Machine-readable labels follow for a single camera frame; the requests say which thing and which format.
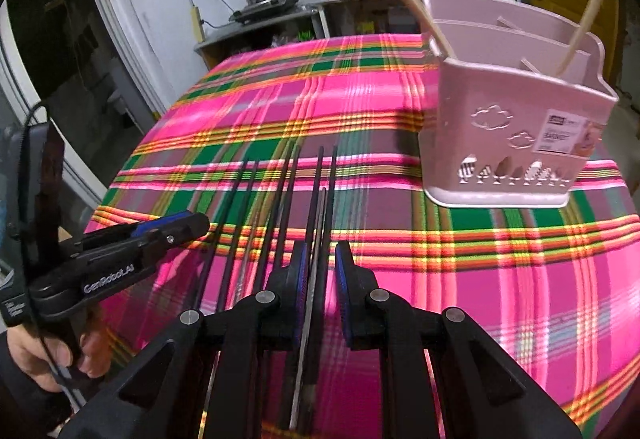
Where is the pink plaid tablecloth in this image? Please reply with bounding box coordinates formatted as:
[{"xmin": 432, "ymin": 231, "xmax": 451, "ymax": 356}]
[{"xmin": 82, "ymin": 33, "xmax": 640, "ymax": 439}]

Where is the beige power strip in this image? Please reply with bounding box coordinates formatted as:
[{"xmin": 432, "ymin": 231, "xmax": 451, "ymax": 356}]
[{"xmin": 191, "ymin": 6, "xmax": 206, "ymax": 44}]

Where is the pink plastic utensil holder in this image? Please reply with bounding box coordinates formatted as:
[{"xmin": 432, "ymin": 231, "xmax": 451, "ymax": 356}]
[{"xmin": 415, "ymin": 0, "xmax": 621, "ymax": 210}]

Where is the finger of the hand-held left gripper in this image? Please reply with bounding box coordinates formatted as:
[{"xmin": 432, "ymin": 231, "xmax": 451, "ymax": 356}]
[
  {"xmin": 107, "ymin": 211, "xmax": 211, "ymax": 245},
  {"xmin": 137, "ymin": 233, "xmax": 193, "ymax": 267}
]

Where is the low metal shelf unit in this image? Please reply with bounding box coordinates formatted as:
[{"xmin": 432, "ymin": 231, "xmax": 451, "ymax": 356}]
[{"xmin": 194, "ymin": 21, "xmax": 321, "ymax": 70}]

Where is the gas stove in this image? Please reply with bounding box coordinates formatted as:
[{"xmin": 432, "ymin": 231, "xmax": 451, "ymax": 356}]
[{"xmin": 231, "ymin": 0, "xmax": 302, "ymax": 24}]

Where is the person's left hand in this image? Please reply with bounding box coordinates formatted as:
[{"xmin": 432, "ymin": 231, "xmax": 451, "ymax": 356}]
[{"xmin": 0, "ymin": 319, "xmax": 108, "ymax": 392}]

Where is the white door frame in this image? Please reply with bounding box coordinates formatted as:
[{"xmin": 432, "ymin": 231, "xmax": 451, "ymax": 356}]
[{"xmin": 75, "ymin": 0, "xmax": 173, "ymax": 117}]

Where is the row of black chopsticks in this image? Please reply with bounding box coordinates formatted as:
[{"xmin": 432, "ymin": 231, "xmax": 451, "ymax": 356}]
[{"xmin": 192, "ymin": 141, "xmax": 341, "ymax": 430}]

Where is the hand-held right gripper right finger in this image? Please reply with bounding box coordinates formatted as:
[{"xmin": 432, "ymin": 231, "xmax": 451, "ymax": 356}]
[{"xmin": 334, "ymin": 240, "xmax": 583, "ymax": 439}]

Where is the single black chopstick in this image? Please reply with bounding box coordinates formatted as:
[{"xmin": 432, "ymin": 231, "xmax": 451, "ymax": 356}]
[{"xmin": 290, "ymin": 146, "xmax": 325, "ymax": 430}]

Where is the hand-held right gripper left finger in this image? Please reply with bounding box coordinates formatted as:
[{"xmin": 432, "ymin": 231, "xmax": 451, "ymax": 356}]
[{"xmin": 60, "ymin": 241, "xmax": 311, "ymax": 439}]

